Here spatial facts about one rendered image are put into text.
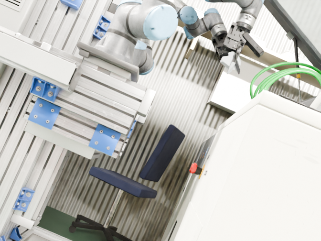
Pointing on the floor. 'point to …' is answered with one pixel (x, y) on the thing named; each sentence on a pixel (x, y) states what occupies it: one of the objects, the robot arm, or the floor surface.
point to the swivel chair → (170, 140)
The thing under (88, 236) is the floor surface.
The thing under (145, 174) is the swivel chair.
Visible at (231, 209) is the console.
